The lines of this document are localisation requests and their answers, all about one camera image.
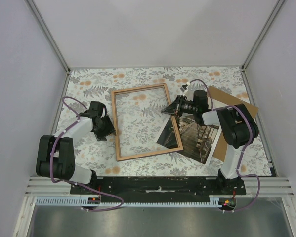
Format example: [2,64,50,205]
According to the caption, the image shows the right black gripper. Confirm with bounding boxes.
[161,96,197,118]

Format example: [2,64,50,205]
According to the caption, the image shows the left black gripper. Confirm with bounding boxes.
[93,115,116,142]

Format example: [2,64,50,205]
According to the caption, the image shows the wooden picture frame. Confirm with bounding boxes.
[112,83,183,161]

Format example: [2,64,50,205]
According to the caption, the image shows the boardwalk landscape photo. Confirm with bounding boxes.
[155,115,221,165]

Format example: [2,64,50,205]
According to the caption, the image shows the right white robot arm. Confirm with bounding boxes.
[161,86,259,195]

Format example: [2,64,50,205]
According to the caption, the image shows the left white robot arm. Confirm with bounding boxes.
[36,101,116,194]

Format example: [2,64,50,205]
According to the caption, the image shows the brown cardboard backing board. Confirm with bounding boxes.
[208,86,258,162]

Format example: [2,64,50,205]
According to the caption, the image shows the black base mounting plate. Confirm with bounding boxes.
[70,175,247,204]

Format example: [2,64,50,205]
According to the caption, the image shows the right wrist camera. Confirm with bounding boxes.
[180,82,190,96]

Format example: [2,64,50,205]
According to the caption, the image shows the white slotted cable duct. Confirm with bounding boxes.
[36,197,231,208]

